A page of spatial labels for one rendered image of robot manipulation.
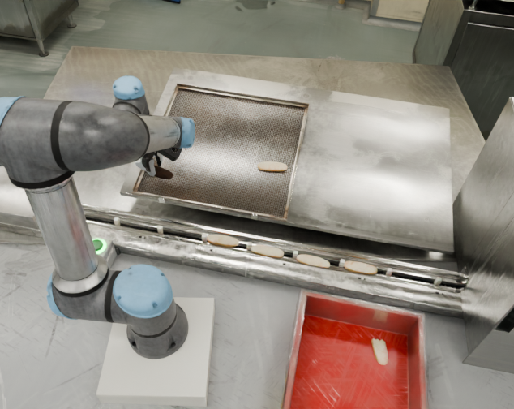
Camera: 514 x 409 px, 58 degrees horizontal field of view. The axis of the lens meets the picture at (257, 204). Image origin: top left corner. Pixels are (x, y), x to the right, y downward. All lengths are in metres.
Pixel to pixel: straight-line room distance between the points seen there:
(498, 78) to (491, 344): 1.95
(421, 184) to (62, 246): 1.12
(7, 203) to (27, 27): 2.57
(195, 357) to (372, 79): 1.52
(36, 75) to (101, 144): 3.16
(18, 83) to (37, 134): 3.08
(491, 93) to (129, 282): 2.46
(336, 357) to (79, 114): 0.87
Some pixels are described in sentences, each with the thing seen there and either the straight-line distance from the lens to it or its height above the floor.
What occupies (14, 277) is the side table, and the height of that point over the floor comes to 0.82.
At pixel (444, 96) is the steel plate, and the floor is 0.82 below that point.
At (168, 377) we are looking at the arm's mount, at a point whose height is 0.88.
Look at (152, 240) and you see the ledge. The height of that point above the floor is 0.86.
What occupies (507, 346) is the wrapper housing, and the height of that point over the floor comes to 0.95.
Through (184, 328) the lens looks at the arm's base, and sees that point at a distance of 1.19.
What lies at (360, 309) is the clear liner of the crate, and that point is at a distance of 1.27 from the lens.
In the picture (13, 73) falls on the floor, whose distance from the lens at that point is 4.00.
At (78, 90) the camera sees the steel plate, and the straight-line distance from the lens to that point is 2.15.
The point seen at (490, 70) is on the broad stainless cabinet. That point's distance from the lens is 2.96.
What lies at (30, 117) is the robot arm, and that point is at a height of 1.52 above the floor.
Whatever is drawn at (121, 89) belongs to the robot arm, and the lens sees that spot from 1.24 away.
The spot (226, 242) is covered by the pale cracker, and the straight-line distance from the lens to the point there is 1.41.
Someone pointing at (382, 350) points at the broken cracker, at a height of 0.83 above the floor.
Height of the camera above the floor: 1.98
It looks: 48 degrees down
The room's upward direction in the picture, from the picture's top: 4 degrees clockwise
